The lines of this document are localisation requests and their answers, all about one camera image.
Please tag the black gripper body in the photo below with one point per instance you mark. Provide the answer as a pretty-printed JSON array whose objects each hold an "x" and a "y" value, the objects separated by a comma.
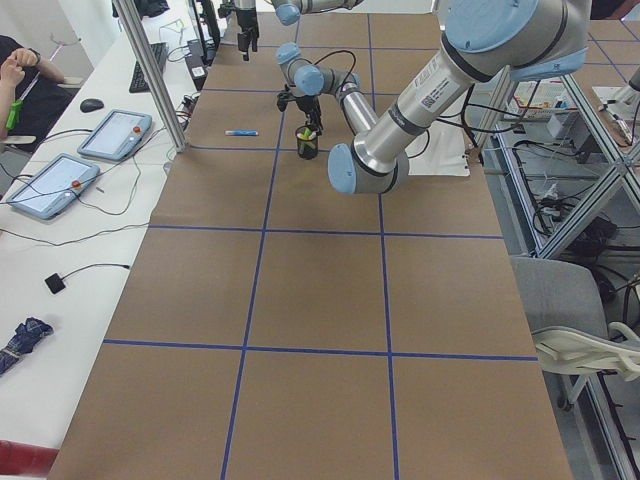
[{"x": 306, "y": 102}]

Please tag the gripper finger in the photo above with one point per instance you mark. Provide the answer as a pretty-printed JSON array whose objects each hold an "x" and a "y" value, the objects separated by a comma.
[
  {"x": 283, "y": 98},
  {"x": 313, "y": 118}
]

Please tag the blue highlighter pen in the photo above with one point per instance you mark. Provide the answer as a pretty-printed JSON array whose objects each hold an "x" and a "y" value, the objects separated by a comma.
[{"x": 241, "y": 133}]

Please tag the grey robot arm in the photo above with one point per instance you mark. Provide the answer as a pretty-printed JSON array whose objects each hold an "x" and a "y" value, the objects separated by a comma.
[
  {"x": 536, "y": 40},
  {"x": 305, "y": 81}
]

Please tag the black mesh pen cup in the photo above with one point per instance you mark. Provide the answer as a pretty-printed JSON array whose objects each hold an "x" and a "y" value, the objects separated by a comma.
[{"x": 307, "y": 149}]

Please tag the right teach pendant tablet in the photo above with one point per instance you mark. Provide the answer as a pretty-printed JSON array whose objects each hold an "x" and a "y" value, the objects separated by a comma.
[{"x": 117, "y": 135}]

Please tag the teach pendant tablet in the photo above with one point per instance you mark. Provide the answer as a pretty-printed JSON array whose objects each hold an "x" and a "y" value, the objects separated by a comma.
[
  {"x": 117, "y": 135},
  {"x": 54, "y": 187}
]

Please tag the black computer mouse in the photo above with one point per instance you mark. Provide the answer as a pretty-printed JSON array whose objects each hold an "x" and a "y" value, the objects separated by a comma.
[{"x": 90, "y": 105}]

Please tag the left teach pendant tablet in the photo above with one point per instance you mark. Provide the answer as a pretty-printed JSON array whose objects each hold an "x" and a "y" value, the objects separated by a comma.
[{"x": 54, "y": 187}]

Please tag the seated person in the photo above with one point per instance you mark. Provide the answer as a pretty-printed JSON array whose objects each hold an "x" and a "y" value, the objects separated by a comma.
[{"x": 45, "y": 102}]

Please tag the small black puck device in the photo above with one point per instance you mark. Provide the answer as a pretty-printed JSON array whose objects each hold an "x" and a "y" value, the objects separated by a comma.
[{"x": 55, "y": 283}]

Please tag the grey office chair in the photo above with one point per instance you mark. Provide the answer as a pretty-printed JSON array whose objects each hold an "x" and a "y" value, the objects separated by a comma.
[{"x": 568, "y": 326}]

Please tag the folded blue umbrella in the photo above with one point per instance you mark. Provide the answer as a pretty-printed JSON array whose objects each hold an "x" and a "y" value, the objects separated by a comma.
[{"x": 26, "y": 336}]

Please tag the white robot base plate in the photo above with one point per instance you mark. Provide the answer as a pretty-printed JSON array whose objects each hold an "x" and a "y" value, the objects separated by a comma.
[{"x": 440, "y": 151}]

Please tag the aluminium frame post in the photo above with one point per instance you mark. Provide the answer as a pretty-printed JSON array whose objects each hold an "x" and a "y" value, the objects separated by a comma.
[{"x": 139, "y": 42}]

